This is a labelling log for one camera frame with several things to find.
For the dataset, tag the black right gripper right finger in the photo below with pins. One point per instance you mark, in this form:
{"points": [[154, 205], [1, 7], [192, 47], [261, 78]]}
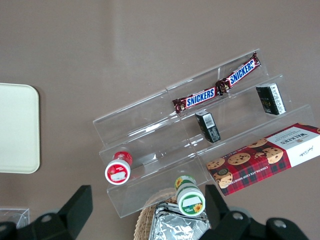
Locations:
{"points": [[232, 225]]}

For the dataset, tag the small black barcode box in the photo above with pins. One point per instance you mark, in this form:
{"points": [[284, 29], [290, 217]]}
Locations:
{"points": [[210, 127]]}

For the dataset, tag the red lidded cup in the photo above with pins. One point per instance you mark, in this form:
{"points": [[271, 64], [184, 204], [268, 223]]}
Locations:
{"points": [[117, 171]]}

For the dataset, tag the silver foil package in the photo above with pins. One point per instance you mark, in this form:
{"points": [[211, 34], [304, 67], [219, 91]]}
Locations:
{"points": [[175, 225]]}

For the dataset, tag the light tan wicker basket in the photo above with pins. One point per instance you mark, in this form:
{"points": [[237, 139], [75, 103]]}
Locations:
{"points": [[145, 220]]}

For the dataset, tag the black box white text panel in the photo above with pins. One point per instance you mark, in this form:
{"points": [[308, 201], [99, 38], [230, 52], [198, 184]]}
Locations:
{"points": [[271, 98]]}

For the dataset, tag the green sunflower lidded cup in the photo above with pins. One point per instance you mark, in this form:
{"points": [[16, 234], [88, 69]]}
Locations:
{"points": [[191, 200]]}

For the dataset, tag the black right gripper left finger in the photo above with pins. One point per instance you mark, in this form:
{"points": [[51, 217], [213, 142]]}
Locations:
{"points": [[70, 212]]}

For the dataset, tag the Walkers red tartan cookie box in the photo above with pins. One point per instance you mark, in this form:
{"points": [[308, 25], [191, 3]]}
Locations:
{"points": [[262, 160]]}

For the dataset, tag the Snickers chocolate bar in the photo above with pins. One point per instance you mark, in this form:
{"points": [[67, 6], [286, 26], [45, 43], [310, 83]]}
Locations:
{"points": [[200, 96], [240, 73]]}

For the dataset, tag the cream plastic tray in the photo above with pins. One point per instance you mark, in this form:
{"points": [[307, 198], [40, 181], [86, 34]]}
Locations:
{"points": [[17, 127]]}

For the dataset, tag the clear acrylic tiered stand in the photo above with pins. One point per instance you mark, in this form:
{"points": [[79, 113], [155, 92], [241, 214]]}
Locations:
{"points": [[240, 120], [150, 140]]}

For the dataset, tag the small clear acrylic holder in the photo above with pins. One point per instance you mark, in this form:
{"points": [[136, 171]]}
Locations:
{"points": [[15, 212]]}

